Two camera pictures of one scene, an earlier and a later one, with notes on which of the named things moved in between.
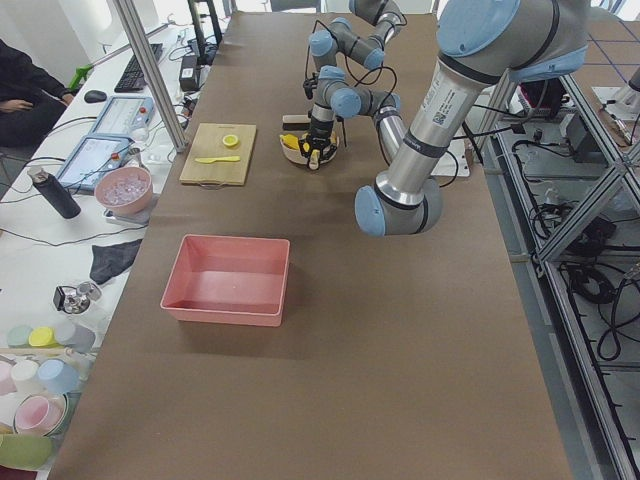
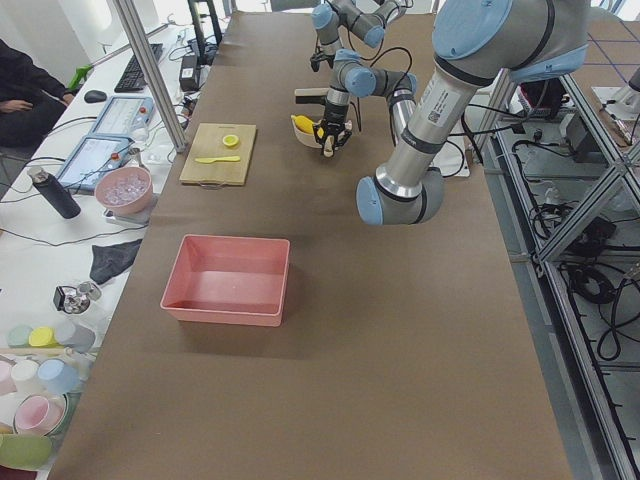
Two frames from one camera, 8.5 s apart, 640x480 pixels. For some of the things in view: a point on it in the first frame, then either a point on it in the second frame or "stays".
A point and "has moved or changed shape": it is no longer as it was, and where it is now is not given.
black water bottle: x=54 y=193 stays
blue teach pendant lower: x=94 y=155 stays
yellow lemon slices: x=231 y=140 stays
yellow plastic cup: x=42 y=337 stays
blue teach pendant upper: x=126 y=116 stays
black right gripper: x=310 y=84 → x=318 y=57
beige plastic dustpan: x=297 y=156 has moved or changed shape
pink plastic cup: x=40 y=413 stays
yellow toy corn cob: x=290 y=140 → x=306 y=125
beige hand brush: x=296 y=122 has moved or changed shape
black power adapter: x=189 y=73 stays
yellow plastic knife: x=214 y=159 stays
